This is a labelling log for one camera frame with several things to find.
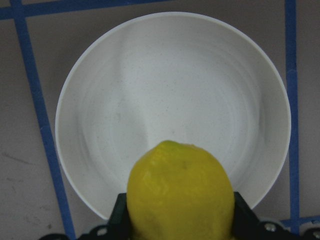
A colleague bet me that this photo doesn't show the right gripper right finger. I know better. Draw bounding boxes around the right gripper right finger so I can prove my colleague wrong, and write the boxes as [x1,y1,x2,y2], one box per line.
[232,191,320,240]

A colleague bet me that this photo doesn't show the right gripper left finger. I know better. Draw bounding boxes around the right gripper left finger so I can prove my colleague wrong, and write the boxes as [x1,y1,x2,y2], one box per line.
[78,193,132,240]

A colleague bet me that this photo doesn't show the yellow lemon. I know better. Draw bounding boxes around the yellow lemon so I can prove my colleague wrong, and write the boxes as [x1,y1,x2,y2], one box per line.
[127,140,235,240]

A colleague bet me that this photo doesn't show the cream round plate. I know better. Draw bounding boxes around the cream round plate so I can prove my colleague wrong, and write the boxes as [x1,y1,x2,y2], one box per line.
[55,12,291,219]

